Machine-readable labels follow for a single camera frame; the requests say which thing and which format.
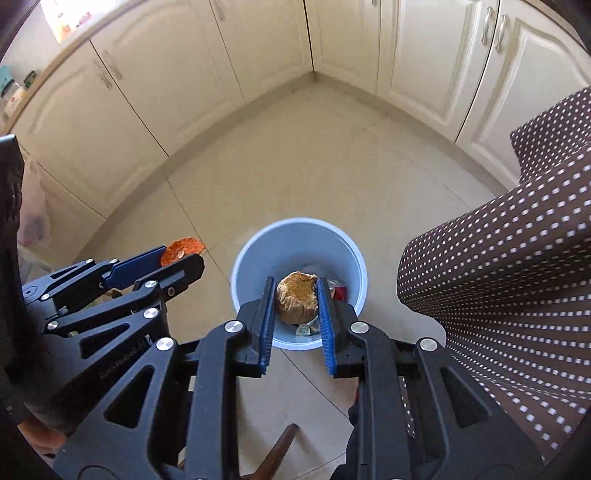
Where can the brown bread piece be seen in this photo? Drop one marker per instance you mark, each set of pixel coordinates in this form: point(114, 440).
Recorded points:
point(295, 300)

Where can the person's left hand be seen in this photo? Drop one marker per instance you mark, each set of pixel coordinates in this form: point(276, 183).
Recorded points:
point(39, 436)

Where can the brown dotted tablecloth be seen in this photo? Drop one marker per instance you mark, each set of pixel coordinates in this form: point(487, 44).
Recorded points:
point(508, 277)

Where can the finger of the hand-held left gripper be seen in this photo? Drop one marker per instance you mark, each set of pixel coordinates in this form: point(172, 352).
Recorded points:
point(180, 274)
point(134, 267)

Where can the translucent plastic bag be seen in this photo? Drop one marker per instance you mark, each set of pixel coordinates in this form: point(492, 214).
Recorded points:
point(34, 217)

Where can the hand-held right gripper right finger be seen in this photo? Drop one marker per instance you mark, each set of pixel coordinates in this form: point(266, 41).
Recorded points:
point(326, 323)

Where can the red wrapper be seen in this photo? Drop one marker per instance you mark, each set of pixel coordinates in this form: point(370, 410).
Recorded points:
point(340, 293)

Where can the beige kitchen countertop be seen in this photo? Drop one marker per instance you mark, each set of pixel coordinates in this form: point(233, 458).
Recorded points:
point(44, 62)

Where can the cream base cabinets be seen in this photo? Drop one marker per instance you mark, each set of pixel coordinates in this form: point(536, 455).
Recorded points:
point(161, 83)

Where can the white jar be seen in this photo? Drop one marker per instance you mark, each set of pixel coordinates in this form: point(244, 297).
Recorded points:
point(16, 99)

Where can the wooden chair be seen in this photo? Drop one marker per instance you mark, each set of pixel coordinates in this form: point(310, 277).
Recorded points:
point(277, 452)

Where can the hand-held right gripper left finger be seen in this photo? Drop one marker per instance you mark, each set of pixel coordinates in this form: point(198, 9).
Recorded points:
point(268, 323)

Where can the light blue plastic bucket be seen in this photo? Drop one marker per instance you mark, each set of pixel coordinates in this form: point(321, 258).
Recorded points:
point(258, 258)

